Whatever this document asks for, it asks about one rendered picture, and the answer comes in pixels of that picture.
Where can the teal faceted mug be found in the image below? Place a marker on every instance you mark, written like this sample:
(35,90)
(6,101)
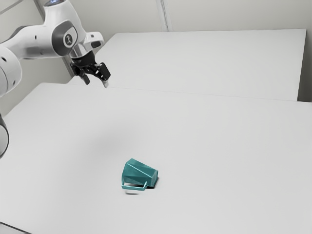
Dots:
(137,174)

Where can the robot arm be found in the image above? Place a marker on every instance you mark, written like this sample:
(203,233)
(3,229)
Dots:
(36,41)

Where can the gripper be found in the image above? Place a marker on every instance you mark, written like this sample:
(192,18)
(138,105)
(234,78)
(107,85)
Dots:
(84,64)

